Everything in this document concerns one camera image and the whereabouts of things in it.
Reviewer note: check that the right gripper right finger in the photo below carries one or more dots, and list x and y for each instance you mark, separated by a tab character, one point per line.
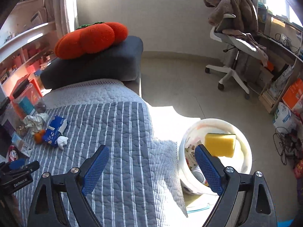
257	207

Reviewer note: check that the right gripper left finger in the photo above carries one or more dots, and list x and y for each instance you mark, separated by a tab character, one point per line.
47	208

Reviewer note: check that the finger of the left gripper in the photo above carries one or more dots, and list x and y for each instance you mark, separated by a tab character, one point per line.
29	168
12	165

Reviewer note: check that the red cartoon drink can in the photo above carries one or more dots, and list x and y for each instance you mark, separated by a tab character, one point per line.
13	153

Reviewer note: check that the light blue milk carton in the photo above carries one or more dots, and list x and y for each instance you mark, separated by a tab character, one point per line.
21	145

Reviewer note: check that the blue white snack box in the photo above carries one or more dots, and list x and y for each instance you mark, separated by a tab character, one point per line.
54	130

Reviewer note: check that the yellow green sponge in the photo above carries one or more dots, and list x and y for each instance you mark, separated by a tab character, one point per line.
220	145

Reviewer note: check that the white trash bin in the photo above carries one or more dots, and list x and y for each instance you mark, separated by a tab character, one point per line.
192	178

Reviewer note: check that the orange peel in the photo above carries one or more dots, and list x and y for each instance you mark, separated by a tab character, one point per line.
38	137

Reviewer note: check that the crumpled white tissue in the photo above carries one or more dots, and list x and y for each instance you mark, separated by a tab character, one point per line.
62	142

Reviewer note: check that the crumpled cream paper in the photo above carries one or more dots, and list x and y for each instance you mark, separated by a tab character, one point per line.
35	123

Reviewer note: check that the purple label nut jar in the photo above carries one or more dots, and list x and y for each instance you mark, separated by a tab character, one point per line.
10	120

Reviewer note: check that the striped grey quilted cover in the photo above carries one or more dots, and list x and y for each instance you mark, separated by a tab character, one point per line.
114	170

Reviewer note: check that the teal label macadamia jar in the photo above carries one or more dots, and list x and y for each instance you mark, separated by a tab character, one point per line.
27	100

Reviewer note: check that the white printed plastic bag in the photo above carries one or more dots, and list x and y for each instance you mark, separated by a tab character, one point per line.
284	120

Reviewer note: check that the orange cardboard box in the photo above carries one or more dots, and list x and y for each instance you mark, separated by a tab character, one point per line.
293	97

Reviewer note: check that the dark grey sofa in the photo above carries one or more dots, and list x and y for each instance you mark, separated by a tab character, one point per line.
121	62

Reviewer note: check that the orange pumpkin cushion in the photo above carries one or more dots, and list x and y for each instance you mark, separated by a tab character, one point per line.
90	39

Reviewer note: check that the wooden desk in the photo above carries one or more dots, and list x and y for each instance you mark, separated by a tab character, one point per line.
283	42

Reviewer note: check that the brown blanket on chair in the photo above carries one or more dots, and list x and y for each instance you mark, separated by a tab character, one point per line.
242	26

